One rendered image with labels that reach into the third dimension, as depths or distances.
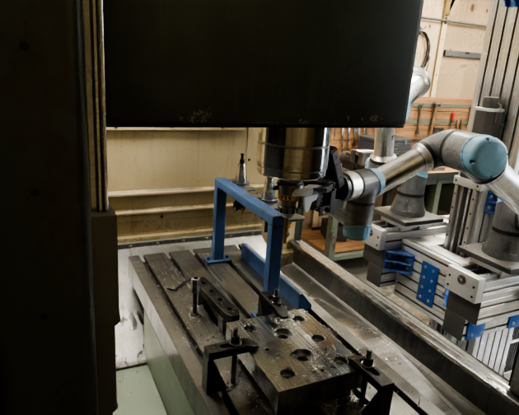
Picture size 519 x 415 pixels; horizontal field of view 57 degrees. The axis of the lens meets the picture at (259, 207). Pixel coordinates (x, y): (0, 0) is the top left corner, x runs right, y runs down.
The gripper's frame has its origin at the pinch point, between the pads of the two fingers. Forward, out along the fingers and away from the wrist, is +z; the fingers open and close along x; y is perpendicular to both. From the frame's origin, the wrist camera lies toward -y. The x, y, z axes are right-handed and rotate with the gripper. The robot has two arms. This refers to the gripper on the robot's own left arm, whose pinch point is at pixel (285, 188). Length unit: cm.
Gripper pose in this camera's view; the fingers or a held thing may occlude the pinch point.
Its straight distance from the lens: 108.5
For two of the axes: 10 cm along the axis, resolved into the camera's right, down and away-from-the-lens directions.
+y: -0.6, 9.6, 2.8
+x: -6.7, -2.5, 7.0
